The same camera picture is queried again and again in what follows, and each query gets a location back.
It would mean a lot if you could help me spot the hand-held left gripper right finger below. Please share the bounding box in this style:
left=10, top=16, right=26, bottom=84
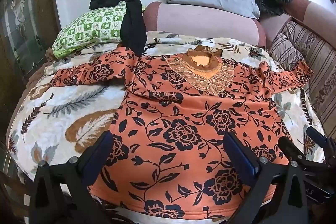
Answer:
left=223, top=132, right=310, bottom=224

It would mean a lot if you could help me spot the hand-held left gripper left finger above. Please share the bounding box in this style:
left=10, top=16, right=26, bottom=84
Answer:
left=29, top=132, right=114, bottom=224

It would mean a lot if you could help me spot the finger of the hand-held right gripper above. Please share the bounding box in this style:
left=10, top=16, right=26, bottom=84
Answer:
left=306, top=126, right=329, bottom=154
left=278, top=136, right=305, bottom=162

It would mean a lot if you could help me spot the orange floral shirt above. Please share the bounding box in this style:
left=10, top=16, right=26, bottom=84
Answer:
left=49, top=46, right=314, bottom=216

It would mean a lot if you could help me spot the floral leaf print blanket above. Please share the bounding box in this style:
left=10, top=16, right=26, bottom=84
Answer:
left=8, top=30, right=327, bottom=224

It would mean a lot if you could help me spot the striped brown pillow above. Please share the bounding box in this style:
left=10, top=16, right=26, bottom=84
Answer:
left=287, top=21, right=336, bottom=142

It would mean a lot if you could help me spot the striped cushion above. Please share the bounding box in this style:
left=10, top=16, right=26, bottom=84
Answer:
left=269, top=21, right=307, bottom=72

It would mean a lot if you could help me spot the green patterned pillow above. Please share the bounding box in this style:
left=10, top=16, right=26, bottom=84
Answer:
left=52, top=1, right=143, bottom=59

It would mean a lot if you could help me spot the black garment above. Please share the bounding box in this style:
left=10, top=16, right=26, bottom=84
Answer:
left=89, top=0, right=147, bottom=56

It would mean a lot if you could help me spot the pink sofa armrest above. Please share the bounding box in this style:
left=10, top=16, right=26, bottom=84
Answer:
left=260, top=0, right=336, bottom=37

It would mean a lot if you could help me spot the pink bolster cushion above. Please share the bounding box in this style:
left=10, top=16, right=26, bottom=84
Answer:
left=142, top=1, right=267, bottom=49

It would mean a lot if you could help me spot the patterned glass door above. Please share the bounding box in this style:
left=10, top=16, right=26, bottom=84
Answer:
left=1, top=0, right=46, bottom=76

